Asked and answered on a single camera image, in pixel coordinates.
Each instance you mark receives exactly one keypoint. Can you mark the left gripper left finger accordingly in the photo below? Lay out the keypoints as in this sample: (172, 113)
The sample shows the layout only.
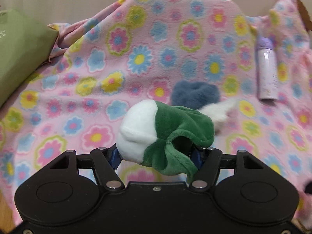
(105, 162)

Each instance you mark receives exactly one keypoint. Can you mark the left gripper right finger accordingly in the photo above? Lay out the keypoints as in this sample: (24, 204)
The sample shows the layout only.
(208, 161)

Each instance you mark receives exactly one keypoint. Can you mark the green white plush toy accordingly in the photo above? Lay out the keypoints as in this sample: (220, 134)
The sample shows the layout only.
(153, 134)

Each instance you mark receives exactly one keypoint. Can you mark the white fluffy plush toy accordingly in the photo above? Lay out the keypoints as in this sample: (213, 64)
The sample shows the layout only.
(219, 112)

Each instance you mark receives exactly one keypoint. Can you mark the blue fluffy scrunchie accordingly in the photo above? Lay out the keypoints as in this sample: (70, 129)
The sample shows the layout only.
(194, 95)

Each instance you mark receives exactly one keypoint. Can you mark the purple thermos bottle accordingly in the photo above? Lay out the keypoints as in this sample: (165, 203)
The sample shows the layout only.
(267, 69)

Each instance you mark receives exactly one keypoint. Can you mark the black round foam pad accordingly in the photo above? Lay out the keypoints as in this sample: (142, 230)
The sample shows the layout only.
(308, 188)

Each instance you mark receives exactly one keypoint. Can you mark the pink floral fleece blanket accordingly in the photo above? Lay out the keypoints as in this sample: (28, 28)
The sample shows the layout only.
(139, 49)

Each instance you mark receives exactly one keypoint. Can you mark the green cushion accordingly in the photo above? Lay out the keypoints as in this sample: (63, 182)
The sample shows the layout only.
(25, 45)

